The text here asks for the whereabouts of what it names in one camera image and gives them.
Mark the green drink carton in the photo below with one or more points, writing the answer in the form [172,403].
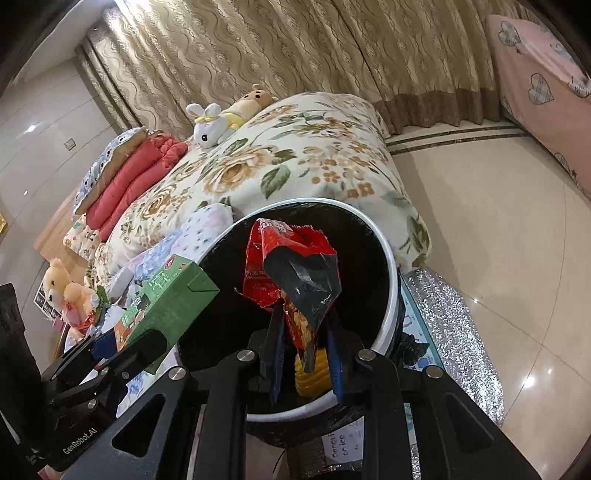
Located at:
[175,295]

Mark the blue pink floral blanket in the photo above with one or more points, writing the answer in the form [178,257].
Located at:
[194,235]

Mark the blue dotted folded quilt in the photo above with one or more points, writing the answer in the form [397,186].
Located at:
[104,168]

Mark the red snack bag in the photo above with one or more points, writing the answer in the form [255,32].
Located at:
[286,272]

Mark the yellow bear plush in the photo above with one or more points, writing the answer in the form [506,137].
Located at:
[251,104]

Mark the wall switch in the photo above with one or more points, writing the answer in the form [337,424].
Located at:
[70,144]

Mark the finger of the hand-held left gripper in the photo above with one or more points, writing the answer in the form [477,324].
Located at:
[138,353]
[104,344]

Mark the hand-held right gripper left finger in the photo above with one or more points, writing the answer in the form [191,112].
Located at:
[276,369]

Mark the beige patterned curtain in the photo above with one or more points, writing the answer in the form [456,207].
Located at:
[300,50]

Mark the plain white packet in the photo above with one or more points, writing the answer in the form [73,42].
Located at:
[121,280]

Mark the beige teddy bear plush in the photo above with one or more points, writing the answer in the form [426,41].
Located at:
[60,286]

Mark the silver foil mat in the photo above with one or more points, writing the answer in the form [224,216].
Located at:
[461,332]

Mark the red folded quilt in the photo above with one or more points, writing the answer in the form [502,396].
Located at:
[134,180]

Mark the pink heart-print covered mattress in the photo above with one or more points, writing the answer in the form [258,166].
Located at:
[535,92]

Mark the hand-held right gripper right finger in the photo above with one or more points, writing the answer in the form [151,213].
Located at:
[333,365]

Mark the white bin with black liner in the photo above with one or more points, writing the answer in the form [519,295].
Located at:
[369,258]

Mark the cream floral blanket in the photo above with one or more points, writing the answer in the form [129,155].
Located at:
[295,157]

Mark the white bunny plush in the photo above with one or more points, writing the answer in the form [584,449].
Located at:
[210,127]

